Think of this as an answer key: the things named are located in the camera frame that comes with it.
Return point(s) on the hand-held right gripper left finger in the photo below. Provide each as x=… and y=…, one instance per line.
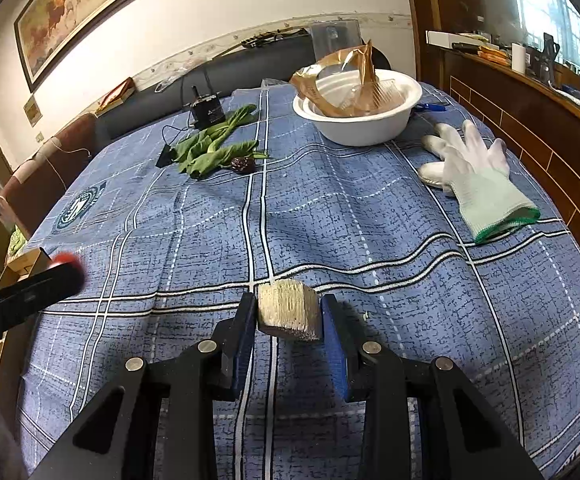
x=246, y=360

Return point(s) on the window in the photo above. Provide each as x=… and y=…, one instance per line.
x=549, y=5

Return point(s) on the white cup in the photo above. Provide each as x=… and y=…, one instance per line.
x=518, y=57

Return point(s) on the dark grey sofa backrest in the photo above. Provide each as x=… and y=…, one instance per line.
x=170, y=90

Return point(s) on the clear plastic container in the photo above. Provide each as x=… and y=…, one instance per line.
x=335, y=37

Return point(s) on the white flat box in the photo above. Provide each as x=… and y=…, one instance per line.
x=449, y=37

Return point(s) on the wooden cabinet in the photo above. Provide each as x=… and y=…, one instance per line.
x=529, y=125

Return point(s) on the beige fibrous chunk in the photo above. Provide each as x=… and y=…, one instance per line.
x=287, y=310

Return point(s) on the brown leather seat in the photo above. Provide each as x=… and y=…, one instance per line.
x=45, y=180

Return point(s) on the white bowl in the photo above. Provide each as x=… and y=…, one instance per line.
x=364, y=125

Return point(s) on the white knit glove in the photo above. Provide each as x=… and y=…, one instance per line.
x=484, y=180

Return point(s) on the framed painting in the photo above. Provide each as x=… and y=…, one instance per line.
x=85, y=15

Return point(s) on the green leafy vegetable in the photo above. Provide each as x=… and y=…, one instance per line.
x=225, y=157
x=210, y=132

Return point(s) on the cardboard box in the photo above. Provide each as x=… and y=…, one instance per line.
x=25, y=265

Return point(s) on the dark red wrinkled fruit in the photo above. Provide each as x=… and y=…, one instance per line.
x=243, y=164

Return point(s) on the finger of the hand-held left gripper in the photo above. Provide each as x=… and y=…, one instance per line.
x=25, y=300

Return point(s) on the small yellow wall picture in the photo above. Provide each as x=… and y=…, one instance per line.
x=33, y=111

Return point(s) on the wooden pillar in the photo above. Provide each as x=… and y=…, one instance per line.
x=419, y=15

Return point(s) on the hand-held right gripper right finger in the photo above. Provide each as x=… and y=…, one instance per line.
x=334, y=360

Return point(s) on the red flat box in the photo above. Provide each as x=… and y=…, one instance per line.
x=115, y=96

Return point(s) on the black electronic device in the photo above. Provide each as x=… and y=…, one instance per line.
x=209, y=107

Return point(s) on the brown plastic bag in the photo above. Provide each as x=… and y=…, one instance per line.
x=320, y=85

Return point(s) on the orange packets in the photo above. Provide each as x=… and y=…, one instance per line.
x=494, y=53

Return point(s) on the black appliance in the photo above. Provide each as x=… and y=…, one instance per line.
x=547, y=55

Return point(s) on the green floral cloth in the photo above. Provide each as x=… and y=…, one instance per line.
x=16, y=241

